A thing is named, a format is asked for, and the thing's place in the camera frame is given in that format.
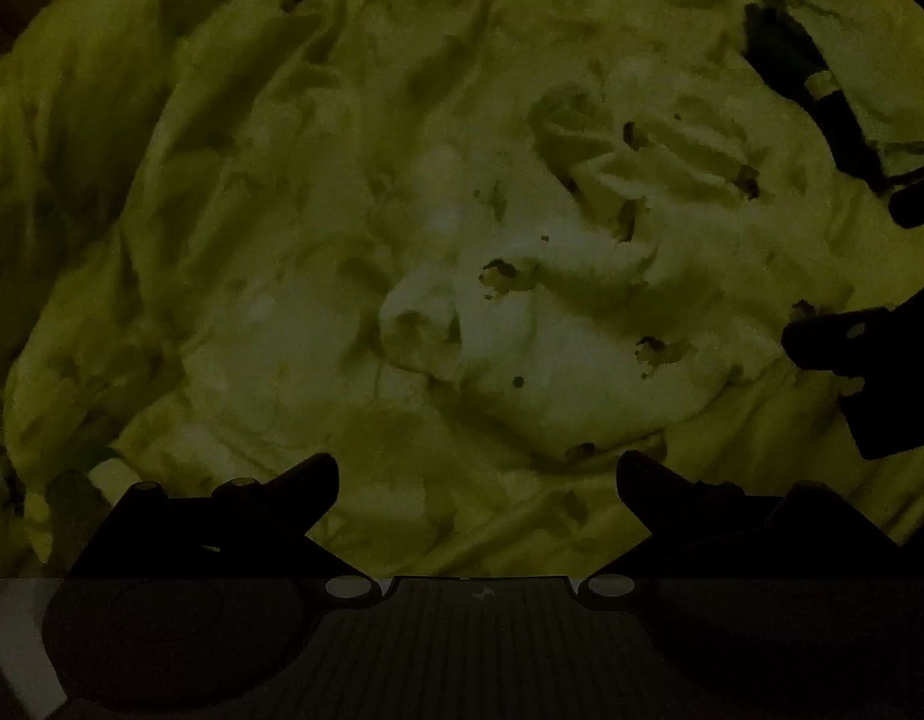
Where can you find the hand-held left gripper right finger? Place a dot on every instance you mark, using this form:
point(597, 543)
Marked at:
point(638, 480)

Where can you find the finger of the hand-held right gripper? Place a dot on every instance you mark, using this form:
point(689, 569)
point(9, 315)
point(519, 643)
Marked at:
point(882, 345)
point(923, 202)

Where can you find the white dog-print garment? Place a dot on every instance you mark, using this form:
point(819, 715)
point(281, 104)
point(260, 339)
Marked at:
point(582, 300)

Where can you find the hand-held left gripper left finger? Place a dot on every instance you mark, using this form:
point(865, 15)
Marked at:
point(319, 480)

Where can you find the yellow-green bed sheet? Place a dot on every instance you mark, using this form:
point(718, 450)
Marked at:
point(207, 240)

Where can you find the folded pale cloth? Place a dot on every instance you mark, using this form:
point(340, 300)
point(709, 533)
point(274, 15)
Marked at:
point(874, 52)

